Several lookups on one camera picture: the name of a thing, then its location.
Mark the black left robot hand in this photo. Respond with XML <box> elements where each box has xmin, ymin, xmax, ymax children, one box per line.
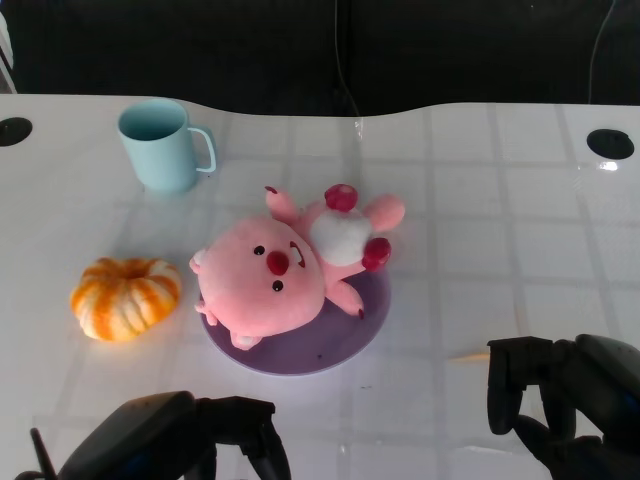
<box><xmin>59</xmin><ymin>391</ymin><xmax>292</xmax><ymax>480</ymax></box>

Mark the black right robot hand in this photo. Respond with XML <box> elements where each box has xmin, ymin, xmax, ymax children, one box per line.
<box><xmin>487</xmin><ymin>333</ymin><xmax>640</xmax><ymax>480</ymax></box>

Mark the pink plush beaver doll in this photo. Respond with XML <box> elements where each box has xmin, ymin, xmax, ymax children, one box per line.
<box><xmin>188</xmin><ymin>183</ymin><xmax>407</xmax><ymax>351</ymax></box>

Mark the lavender round plate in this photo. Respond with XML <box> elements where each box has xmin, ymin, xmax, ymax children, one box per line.
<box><xmin>198</xmin><ymin>269</ymin><xmax>394</xmax><ymax>376</ymax></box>

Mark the thin black rod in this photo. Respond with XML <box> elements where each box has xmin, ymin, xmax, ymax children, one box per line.
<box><xmin>30</xmin><ymin>427</ymin><xmax>60</xmax><ymax>480</ymax></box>

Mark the orange white striped pumpkin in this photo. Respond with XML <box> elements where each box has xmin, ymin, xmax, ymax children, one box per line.
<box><xmin>68</xmin><ymin>256</ymin><xmax>182</xmax><ymax>343</ymax></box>

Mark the black table grommet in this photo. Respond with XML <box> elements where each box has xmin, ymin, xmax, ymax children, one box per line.
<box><xmin>0</xmin><ymin>117</ymin><xmax>34</xmax><ymax>147</ymax></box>
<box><xmin>585</xmin><ymin>128</ymin><xmax>636</xmax><ymax>160</ymax></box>

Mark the light blue mug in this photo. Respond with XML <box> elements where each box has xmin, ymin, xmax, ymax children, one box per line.
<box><xmin>117</xmin><ymin>98</ymin><xmax>218</xmax><ymax>194</ymax></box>

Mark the thin grey hanging cable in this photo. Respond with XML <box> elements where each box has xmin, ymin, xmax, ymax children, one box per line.
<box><xmin>588</xmin><ymin>0</ymin><xmax>621</xmax><ymax>104</ymax></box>

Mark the thin dark hanging cable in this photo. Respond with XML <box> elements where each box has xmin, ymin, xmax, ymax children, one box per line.
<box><xmin>332</xmin><ymin>0</ymin><xmax>362</xmax><ymax>117</ymax></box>

